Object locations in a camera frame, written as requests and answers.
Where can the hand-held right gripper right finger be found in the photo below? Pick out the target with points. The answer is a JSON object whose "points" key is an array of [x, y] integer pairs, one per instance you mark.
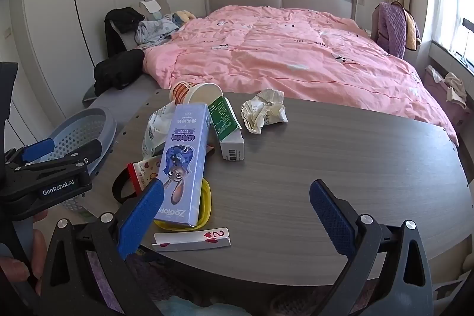
{"points": [[331, 216]]}

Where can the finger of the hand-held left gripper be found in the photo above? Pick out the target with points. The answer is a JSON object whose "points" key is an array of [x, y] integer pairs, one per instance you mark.
{"points": [[74, 155], [37, 150]]}

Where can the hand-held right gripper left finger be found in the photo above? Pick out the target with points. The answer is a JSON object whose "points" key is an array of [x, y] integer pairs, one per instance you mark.
{"points": [[142, 216]]}

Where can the blue-grey perforated plastic basket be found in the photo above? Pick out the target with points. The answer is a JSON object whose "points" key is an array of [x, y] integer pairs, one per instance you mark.
{"points": [[89, 119]]}

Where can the red and white snack wrapper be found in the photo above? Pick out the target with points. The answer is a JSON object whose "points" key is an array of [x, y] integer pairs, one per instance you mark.
{"points": [[144, 171]]}

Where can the purple cartoon toothpaste box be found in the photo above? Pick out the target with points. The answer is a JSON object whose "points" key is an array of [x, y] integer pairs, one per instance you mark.
{"points": [[181, 160]]}

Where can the white and teal wipes packet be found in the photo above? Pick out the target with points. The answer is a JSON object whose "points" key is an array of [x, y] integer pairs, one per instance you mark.
{"points": [[157, 131]]}

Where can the green and white medicine box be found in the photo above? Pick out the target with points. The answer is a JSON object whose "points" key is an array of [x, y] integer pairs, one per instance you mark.
{"points": [[226, 131]]}

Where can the white paper wrapper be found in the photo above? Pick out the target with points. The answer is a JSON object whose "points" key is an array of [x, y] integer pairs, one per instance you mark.
{"points": [[263, 112]]}

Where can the red and white paper cup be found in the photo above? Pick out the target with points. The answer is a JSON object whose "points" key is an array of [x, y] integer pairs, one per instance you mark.
{"points": [[207, 94]]}

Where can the person's left hand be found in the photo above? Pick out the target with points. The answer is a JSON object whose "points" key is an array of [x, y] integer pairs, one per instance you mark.
{"points": [[39, 253]]}

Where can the black band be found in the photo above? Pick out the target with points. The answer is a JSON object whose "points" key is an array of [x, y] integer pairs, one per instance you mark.
{"points": [[115, 186]]}

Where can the playing card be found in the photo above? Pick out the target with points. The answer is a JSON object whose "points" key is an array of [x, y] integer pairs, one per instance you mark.
{"points": [[192, 240]]}

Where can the purple rug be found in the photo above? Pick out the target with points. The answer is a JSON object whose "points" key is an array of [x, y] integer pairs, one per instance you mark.
{"points": [[148, 275]]}

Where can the grey seat cushion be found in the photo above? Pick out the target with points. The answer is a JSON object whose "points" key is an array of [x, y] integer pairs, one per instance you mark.
{"points": [[90, 94]]}

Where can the yellow plastic lid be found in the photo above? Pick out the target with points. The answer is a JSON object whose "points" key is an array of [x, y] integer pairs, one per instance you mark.
{"points": [[206, 201]]}

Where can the black clothes pile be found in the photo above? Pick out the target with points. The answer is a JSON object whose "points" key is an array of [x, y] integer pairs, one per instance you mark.
{"points": [[118, 71]]}

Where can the grey chair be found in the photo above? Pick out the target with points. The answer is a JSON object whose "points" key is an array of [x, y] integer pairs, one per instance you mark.
{"points": [[127, 42]]}

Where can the black jacket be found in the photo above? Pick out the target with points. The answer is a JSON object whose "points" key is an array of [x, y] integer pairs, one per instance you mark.
{"points": [[122, 21]]}

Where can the light blue clothing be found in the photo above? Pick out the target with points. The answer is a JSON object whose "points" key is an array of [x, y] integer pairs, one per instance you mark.
{"points": [[155, 29]]}

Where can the white pad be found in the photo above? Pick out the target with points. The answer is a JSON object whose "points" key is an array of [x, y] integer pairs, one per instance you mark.
{"points": [[150, 6]]}

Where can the pink quilt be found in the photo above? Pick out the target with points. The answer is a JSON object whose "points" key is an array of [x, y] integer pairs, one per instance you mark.
{"points": [[289, 53]]}

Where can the yellow plush toy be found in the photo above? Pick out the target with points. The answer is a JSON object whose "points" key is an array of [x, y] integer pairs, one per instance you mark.
{"points": [[184, 16]]}

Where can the cream cloth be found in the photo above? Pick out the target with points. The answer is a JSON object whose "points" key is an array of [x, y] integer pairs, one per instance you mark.
{"points": [[456, 88]]}

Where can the purple quilted garment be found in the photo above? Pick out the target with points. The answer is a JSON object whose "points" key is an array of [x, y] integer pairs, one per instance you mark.
{"points": [[390, 27]]}

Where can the window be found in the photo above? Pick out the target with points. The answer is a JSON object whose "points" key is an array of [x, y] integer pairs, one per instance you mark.
{"points": [[451, 5]]}

